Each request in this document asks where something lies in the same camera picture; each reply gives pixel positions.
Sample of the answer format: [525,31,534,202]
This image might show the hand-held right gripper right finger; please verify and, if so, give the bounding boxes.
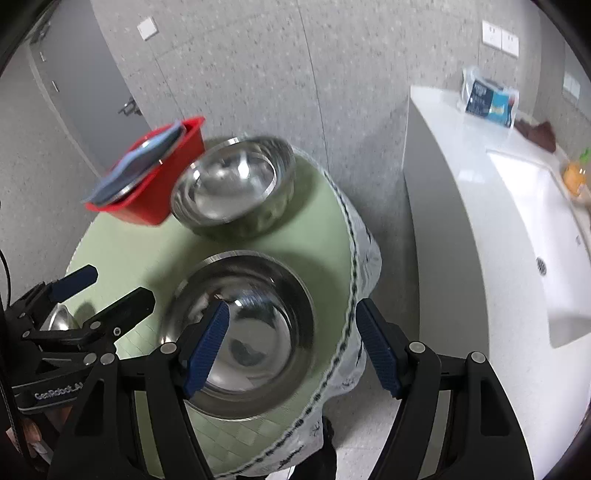
[355,299,536,480]

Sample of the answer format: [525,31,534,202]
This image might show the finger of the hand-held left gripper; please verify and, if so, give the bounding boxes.
[9,265,99,330]
[21,286,156,366]

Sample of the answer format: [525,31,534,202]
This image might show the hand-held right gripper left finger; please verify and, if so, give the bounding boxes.
[48,300,232,480]

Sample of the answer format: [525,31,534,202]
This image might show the small steel bowl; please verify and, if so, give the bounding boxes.
[39,302,82,333]

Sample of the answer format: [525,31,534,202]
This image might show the large steel bowl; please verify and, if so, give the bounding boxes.
[159,251,317,421]

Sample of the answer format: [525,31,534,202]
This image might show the ribbed steel bowl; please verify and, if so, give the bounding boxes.
[171,136,297,241]

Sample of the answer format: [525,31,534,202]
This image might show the blue plates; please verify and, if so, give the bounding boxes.
[82,122,186,206]

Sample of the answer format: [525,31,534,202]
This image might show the person's left hand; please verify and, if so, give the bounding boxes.
[6,406,63,468]

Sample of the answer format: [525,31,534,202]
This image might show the green tablecloth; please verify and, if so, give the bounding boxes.
[60,148,384,478]

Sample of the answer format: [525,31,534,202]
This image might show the red plastic basket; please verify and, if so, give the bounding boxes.
[84,115,206,227]

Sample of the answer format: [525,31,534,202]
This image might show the white counter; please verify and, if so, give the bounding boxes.
[402,85,591,468]

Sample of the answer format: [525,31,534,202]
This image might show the grey door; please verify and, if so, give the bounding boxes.
[25,0,154,176]

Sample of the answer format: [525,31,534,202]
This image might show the white sink basin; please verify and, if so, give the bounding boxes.
[487,150,591,349]

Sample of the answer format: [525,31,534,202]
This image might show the orange bottle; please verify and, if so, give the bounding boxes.
[561,148,591,199]

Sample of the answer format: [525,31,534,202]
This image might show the brown cloth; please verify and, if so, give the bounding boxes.
[514,117,558,151]

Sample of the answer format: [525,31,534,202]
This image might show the blue plastic package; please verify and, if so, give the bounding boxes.
[459,67,520,128]

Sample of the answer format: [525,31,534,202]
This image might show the black cable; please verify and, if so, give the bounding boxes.
[0,251,13,306]

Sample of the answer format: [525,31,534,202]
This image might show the white wall switch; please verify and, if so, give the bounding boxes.
[137,16,160,42]

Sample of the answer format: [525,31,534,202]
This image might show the white wall socket panel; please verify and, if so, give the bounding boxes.
[481,19,520,59]

